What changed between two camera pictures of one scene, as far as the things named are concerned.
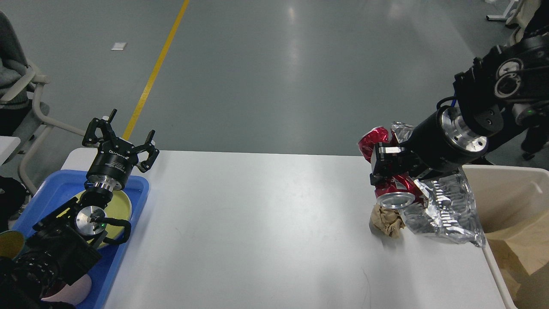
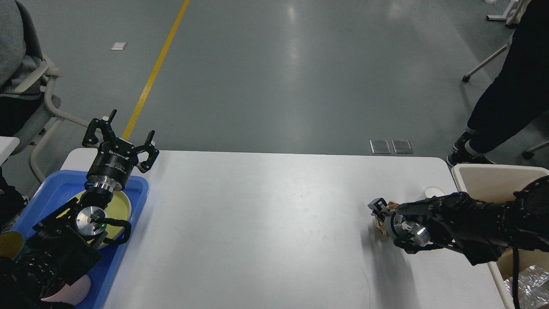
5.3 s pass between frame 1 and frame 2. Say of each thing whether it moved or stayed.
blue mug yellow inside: stayed
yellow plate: stayed
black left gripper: stayed
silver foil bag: moved
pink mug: stayed
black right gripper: moved
